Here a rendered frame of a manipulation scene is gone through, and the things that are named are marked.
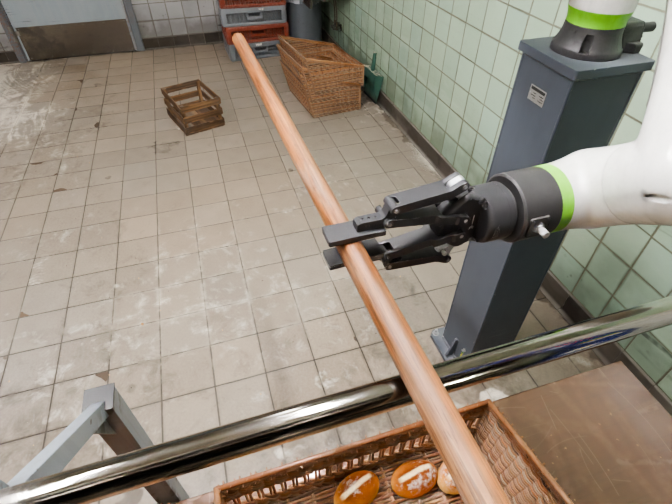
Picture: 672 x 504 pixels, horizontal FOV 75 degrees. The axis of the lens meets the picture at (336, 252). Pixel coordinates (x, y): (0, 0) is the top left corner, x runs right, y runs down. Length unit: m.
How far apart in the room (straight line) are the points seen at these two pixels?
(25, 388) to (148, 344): 0.46
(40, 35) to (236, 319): 3.94
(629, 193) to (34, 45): 5.19
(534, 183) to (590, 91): 0.59
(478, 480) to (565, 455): 0.79
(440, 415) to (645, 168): 0.35
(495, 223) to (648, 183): 0.16
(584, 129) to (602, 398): 0.64
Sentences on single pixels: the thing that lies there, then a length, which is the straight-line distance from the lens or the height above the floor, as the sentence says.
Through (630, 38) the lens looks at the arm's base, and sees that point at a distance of 1.25.
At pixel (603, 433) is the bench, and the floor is 0.58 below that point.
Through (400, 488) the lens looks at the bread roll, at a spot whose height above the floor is 0.63.
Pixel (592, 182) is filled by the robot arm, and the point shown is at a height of 1.24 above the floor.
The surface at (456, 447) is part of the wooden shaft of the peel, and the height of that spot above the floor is 1.21.
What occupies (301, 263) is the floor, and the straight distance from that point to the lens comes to 2.20.
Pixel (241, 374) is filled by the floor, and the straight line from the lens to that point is 1.84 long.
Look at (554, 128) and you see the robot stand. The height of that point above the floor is 1.06.
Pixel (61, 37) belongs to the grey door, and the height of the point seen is 0.19.
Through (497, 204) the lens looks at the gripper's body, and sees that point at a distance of 0.56.
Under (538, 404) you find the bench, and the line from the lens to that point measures 1.19.
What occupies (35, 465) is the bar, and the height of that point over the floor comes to 1.10.
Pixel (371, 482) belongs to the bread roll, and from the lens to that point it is 0.96.
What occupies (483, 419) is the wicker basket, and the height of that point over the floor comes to 0.67.
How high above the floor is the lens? 1.55
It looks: 43 degrees down
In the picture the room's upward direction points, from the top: straight up
